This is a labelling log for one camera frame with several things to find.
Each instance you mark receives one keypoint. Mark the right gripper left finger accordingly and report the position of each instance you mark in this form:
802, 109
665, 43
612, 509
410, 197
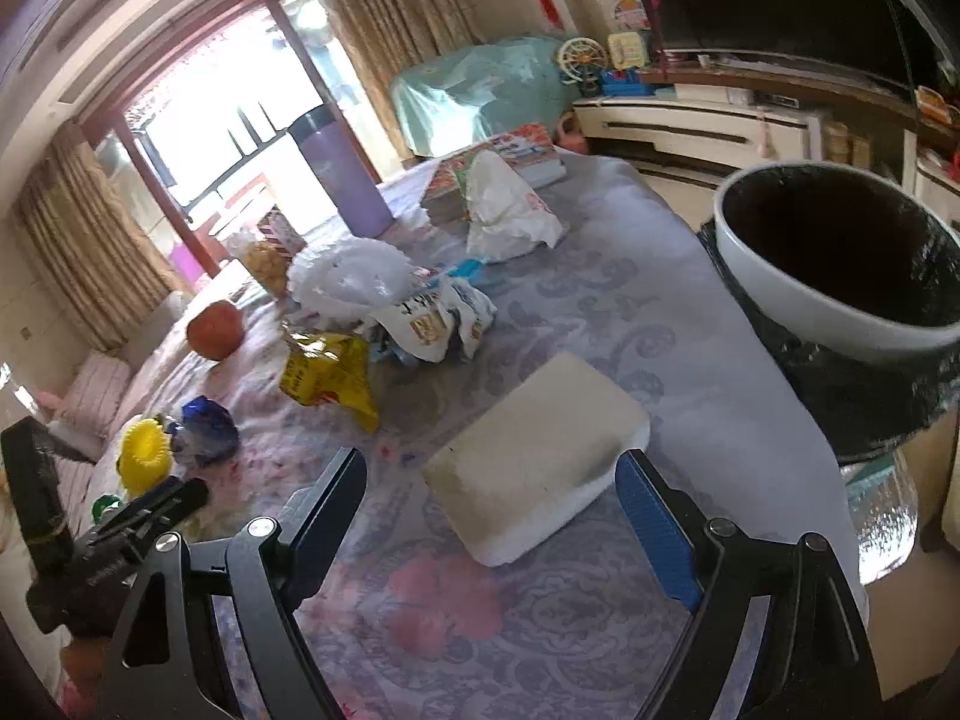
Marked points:
313, 524

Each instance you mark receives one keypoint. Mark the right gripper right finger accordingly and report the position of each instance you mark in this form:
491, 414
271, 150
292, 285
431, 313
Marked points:
665, 522

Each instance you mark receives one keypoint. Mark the blue wrapper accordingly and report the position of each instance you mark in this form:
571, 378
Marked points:
205, 434

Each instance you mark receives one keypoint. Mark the yellow foam fruit net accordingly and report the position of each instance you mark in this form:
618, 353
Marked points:
145, 459

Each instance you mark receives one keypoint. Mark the white sponge block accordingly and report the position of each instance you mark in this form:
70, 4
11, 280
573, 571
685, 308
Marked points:
535, 460

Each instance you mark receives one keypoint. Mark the yellow snack wrapper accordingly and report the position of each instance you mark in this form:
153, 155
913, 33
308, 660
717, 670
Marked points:
330, 367

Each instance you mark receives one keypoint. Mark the white foam fruit net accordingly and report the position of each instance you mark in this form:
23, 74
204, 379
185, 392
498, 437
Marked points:
343, 283

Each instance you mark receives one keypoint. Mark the white printed snack bag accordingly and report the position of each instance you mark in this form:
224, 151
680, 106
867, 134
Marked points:
427, 324

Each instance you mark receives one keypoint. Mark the white plastic bag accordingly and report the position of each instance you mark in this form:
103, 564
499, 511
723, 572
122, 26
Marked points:
507, 218

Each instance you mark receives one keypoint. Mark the white trash bin black liner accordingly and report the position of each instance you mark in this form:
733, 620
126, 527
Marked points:
852, 286

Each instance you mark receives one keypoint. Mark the red apple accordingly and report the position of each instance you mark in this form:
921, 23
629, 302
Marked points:
216, 332

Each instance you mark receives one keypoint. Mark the pink striped sofa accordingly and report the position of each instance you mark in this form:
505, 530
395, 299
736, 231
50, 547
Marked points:
97, 404

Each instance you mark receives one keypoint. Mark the floral purple tablecloth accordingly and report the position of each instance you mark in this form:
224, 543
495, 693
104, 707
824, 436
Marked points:
490, 572

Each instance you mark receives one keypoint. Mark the jar of round snacks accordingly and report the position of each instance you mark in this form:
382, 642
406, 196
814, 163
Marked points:
266, 249

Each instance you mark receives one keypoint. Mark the purple thermos bottle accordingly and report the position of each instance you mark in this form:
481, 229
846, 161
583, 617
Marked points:
324, 143

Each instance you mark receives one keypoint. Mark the left beige curtain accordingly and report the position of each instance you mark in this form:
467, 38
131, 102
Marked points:
101, 268

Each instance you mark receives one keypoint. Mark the beige curtain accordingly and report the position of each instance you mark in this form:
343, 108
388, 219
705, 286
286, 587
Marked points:
382, 38
101, 268

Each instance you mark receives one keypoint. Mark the white tv cabinet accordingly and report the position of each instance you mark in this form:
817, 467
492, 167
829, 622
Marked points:
688, 138

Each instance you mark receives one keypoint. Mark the stack of books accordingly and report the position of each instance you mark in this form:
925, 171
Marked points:
522, 158

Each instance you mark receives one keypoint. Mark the pink kettlebell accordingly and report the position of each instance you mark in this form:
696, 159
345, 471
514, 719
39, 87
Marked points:
569, 136

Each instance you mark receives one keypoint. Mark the teal covered furniture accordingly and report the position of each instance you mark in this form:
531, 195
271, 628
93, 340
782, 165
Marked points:
474, 93

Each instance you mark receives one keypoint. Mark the toy ferris wheel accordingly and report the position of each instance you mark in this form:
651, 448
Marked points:
581, 61

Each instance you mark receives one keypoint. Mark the toy telephone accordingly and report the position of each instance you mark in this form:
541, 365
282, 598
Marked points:
628, 50

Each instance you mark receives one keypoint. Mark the right beige curtain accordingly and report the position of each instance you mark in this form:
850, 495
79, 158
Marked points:
382, 38

